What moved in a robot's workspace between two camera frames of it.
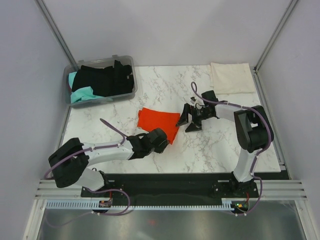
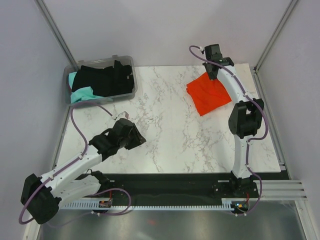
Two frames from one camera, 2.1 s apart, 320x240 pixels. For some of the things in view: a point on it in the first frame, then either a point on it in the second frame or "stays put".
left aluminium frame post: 48,19 stays put
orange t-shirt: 149,119 to 207,95
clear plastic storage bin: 95,81 stays put
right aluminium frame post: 274,34 stays put
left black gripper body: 160,149 to 133,140
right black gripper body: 197,115 to 210,75
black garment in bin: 108,81 stays put
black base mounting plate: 124,188 stays put
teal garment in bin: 83,94 stays put
